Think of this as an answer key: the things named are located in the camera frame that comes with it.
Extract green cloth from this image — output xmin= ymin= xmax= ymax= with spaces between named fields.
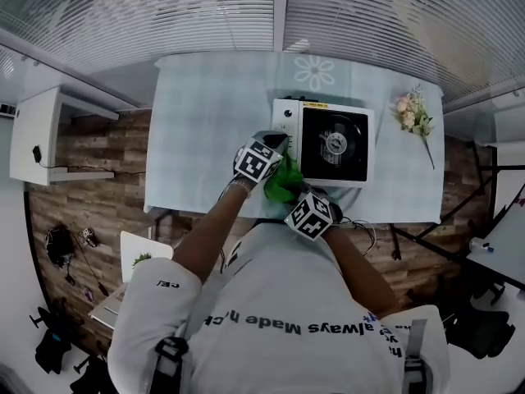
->
xmin=262 ymin=152 xmax=307 ymax=204

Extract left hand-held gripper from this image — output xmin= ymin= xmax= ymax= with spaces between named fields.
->
xmin=233 ymin=131 xmax=290 ymax=185

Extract black and grey shoulder strap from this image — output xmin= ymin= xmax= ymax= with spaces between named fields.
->
xmin=154 ymin=337 xmax=189 ymax=394
xmin=403 ymin=318 xmax=434 ymax=394

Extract pink artificial flower bouquet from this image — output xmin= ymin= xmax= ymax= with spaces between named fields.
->
xmin=391 ymin=85 xmax=436 ymax=171

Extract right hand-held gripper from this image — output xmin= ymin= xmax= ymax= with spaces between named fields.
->
xmin=284 ymin=182 xmax=344 ymax=242

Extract white portable gas stove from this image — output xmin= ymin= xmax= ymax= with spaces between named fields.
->
xmin=272 ymin=95 xmax=375 ymax=189

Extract black tripod stand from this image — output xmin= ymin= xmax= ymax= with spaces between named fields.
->
xmin=389 ymin=137 xmax=525 ymax=291

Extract person's left forearm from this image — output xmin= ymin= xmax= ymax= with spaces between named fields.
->
xmin=171 ymin=181 xmax=251 ymax=282

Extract white side table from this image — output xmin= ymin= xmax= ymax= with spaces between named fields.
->
xmin=8 ymin=86 xmax=120 ymax=186

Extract person's right forearm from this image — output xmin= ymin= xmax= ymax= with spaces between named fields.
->
xmin=323 ymin=226 xmax=401 ymax=318

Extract black bag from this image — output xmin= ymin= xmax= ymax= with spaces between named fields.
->
xmin=44 ymin=226 xmax=76 ymax=267

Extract person's white printed t-shirt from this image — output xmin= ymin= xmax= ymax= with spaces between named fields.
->
xmin=106 ymin=222 xmax=451 ymax=394

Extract table with light blue tablecloth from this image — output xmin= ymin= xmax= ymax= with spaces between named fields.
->
xmin=143 ymin=52 xmax=446 ymax=225

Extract white chair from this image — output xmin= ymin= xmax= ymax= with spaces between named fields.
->
xmin=88 ymin=231 xmax=174 ymax=330

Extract white desk with black frame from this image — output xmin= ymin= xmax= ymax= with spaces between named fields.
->
xmin=467 ymin=145 xmax=525 ymax=291

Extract clear bottle with blue cap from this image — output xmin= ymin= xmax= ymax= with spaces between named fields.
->
xmin=468 ymin=237 xmax=496 ymax=254

